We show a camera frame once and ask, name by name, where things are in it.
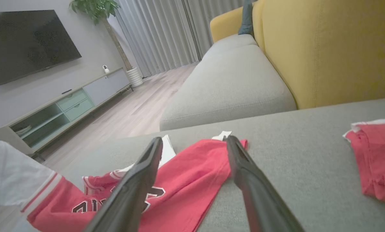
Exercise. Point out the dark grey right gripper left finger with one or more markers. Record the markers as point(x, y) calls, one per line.
point(131, 199)

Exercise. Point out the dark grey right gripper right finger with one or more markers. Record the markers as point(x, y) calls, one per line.
point(260, 203)

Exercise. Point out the red jersey white sleeves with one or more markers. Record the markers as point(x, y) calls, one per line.
point(192, 180)

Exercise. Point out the red shorts white trim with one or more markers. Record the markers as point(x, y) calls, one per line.
point(376, 161)

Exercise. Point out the low grey TV cabinet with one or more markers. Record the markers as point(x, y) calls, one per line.
point(82, 96)

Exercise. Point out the long grey seat cushion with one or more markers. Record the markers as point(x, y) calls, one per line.
point(231, 87)

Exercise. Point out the white ribbed planter pot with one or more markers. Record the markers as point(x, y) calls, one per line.
point(135, 77)

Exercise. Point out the black remote control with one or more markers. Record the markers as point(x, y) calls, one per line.
point(66, 91)

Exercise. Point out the items on cabinet shelf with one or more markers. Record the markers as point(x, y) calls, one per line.
point(22, 130)

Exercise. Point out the short grey seat cushion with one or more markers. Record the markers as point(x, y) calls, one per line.
point(231, 43)

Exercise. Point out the large yellow sofa backrest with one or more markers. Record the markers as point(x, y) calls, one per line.
point(334, 51)

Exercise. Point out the grey pleated curtain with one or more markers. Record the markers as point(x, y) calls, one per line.
point(166, 32)

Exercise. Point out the narrow yellow sofa backrest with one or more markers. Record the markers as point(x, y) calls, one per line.
point(258, 25)

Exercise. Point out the yellow sofa end cushion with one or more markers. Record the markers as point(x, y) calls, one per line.
point(226, 25)

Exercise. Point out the teal throw pillow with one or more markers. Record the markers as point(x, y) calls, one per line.
point(246, 17)

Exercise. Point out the black flat screen television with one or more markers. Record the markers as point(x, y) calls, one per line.
point(28, 45)

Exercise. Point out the green potted tree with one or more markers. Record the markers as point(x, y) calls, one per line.
point(97, 9)

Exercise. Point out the small white security camera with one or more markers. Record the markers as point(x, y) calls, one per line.
point(106, 68)

